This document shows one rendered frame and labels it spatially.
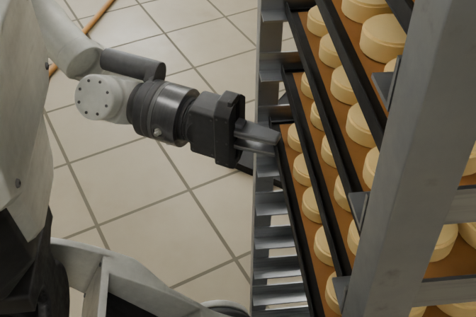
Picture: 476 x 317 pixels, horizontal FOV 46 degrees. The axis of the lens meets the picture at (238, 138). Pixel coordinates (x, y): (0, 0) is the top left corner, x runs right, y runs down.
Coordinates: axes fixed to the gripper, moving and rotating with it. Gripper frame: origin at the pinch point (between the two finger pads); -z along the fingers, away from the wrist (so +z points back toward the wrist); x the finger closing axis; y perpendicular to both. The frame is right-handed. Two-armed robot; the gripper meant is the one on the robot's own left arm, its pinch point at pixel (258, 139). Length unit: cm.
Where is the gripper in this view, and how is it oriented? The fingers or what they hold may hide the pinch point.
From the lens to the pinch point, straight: 77.6
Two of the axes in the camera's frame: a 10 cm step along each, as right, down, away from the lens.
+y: 4.1, -6.1, 6.8
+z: -9.1, -2.7, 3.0
